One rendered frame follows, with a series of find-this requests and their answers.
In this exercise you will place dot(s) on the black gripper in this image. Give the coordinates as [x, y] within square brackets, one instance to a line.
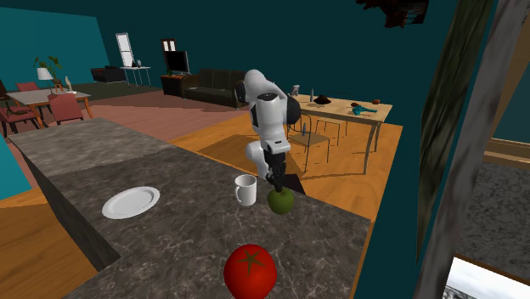
[275, 160]

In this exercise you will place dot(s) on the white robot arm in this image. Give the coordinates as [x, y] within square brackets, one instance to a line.
[268, 118]

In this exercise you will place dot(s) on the green apple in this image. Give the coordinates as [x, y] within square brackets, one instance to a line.
[281, 202]

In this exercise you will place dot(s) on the white mug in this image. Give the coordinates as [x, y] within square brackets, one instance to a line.
[247, 191]

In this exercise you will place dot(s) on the light wooden dining table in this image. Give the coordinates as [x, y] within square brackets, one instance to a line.
[335, 109]

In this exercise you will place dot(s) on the red tomato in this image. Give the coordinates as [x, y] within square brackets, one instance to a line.
[250, 273]

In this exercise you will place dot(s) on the dark sofa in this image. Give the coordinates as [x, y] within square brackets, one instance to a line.
[213, 87]

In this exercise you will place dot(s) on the white plate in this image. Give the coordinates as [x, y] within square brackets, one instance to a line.
[131, 202]

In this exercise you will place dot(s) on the black television on stand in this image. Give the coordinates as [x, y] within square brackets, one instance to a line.
[177, 62]

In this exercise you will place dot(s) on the white side table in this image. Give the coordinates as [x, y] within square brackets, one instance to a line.
[136, 69]

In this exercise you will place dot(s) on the black armchair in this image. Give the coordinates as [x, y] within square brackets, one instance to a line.
[108, 74]

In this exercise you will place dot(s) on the white framed window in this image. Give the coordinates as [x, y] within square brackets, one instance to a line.
[124, 49]

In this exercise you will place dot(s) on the red chair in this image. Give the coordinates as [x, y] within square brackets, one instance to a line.
[14, 116]
[65, 107]
[27, 86]

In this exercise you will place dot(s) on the green potted plant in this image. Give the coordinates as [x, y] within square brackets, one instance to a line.
[50, 65]

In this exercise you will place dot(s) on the white table lamp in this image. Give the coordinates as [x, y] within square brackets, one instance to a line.
[44, 74]

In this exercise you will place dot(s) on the grey top wooden table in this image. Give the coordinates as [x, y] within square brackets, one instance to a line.
[31, 96]

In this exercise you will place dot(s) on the metal frame chair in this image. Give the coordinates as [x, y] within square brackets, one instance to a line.
[309, 140]

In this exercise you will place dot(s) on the dark framed wall picture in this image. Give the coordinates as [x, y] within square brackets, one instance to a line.
[168, 44]

